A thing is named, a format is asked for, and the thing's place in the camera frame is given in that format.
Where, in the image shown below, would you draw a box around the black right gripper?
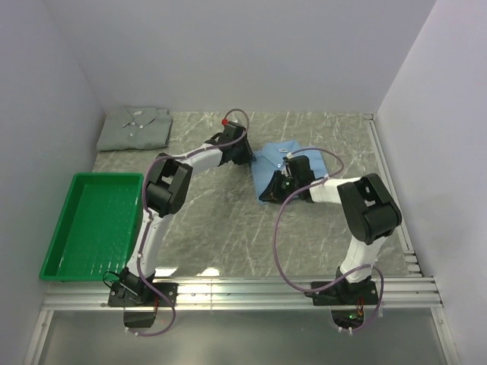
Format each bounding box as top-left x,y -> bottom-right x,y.
259,170 -> 300,205

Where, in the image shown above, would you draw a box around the light blue long sleeve shirt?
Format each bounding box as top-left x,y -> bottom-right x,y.
251,140 -> 327,205

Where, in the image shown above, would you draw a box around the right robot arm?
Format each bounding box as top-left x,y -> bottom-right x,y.
259,154 -> 403,305

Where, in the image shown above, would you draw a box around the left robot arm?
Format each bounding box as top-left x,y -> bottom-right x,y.
112,119 -> 254,306

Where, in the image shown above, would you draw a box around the folded grey shirt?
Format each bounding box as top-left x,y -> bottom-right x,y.
97,107 -> 173,152

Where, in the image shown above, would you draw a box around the green plastic tray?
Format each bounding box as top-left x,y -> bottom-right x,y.
40,173 -> 144,282

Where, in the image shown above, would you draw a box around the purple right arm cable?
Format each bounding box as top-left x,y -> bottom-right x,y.
272,147 -> 384,334

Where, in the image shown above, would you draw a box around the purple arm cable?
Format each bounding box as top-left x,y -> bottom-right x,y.
125,109 -> 250,338
272,147 -> 384,334

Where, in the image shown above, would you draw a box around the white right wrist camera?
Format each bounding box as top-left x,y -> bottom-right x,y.
282,152 -> 294,178

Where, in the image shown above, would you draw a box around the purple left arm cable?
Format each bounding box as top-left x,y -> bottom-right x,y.
125,109 -> 250,338

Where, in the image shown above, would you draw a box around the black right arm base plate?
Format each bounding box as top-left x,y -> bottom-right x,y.
304,278 -> 384,333

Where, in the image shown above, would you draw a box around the aluminium right side rail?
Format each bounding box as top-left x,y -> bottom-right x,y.
363,113 -> 424,278

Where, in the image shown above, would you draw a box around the aluminium rail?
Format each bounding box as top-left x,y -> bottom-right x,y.
41,277 -> 443,311
363,113 -> 424,278

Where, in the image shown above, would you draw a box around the aluminium front rail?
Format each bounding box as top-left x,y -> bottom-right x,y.
41,277 -> 443,311

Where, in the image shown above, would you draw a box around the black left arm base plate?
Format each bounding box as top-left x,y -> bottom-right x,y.
102,268 -> 178,330

